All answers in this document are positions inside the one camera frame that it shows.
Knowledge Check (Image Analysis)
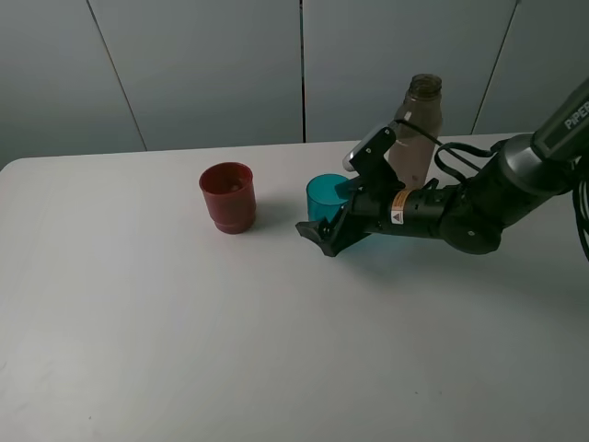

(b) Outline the black camera cable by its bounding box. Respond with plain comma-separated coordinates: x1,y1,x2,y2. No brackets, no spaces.
393,118,589,263

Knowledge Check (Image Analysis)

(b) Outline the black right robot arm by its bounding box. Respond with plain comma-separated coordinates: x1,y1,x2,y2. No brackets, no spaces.
295,82,588,257

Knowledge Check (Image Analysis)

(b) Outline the red plastic cup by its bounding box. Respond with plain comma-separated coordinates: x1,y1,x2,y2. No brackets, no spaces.
199,162,257,235

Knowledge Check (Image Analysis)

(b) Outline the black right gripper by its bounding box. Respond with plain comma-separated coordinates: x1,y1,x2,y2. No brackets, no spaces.
294,172,406,258

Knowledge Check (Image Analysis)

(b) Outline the teal translucent plastic cup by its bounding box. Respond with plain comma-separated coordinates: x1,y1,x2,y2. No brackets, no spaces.
306,172,397,248

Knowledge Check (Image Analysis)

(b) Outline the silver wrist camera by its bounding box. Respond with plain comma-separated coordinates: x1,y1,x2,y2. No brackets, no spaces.
342,122,398,172

